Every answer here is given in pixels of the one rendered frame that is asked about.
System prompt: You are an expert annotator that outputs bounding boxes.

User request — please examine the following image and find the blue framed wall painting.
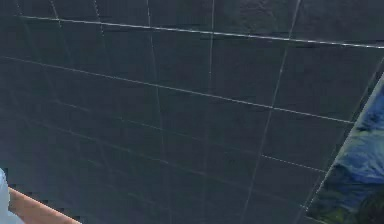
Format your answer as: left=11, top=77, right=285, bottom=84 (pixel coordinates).
left=305, top=72, right=384, bottom=224

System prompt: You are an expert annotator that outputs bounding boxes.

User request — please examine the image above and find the white rounded fixture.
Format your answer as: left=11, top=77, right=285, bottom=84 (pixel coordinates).
left=0, top=168, right=25, bottom=224

